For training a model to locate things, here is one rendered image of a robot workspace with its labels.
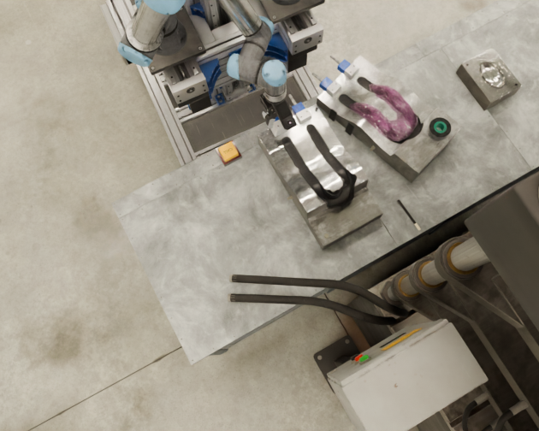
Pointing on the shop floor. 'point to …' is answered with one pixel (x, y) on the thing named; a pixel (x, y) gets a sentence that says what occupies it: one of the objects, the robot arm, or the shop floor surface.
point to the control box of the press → (400, 375)
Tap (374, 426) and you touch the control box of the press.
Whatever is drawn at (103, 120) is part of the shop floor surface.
